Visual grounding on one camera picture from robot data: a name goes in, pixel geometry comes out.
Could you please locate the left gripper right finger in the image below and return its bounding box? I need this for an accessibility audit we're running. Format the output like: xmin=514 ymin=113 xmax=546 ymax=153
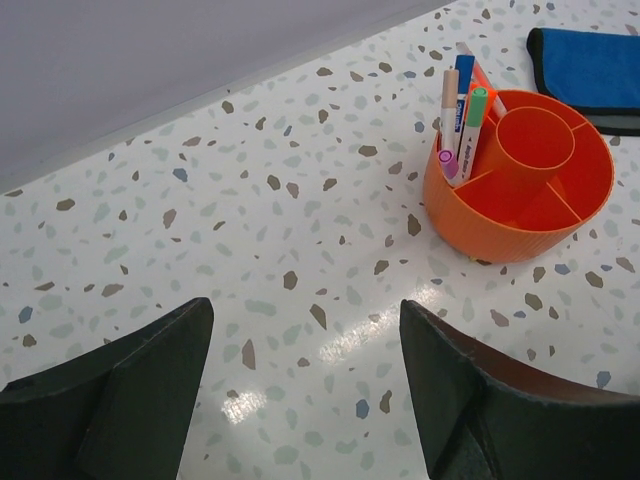
xmin=399 ymin=300 xmax=639 ymax=479

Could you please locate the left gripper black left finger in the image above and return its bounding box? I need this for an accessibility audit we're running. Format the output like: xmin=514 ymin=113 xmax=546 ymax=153
xmin=1 ymin=298 xmax=214 ymax=479

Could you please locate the orange round organizer container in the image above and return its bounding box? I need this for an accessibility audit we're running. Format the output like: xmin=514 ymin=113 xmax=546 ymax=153
xmin=423 ymin=90 xmax=615 ymax=263

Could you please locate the green capped orange marker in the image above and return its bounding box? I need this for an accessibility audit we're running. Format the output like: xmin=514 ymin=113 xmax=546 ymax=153
xmin=458 ymin=87 xmax=489 ymax=184

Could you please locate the orange white marker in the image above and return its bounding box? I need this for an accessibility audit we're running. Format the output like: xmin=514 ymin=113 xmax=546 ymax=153
xmin=440 ymin=69 xmax=459 ymax=152

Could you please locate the dark red gel pen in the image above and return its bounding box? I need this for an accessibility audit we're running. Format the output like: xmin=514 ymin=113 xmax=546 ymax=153
xmin=456 ymin=42 xmax=507 ymax=118

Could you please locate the blue capped white marker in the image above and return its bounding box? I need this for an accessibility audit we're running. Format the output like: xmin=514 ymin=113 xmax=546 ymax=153
xmin=454 ymin=54 xmax=475 ymax=151

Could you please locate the blue black pencil pouch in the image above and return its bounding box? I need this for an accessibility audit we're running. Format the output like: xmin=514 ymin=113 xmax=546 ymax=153
xmin=526 ymin=28 xmax=639 ymax=137

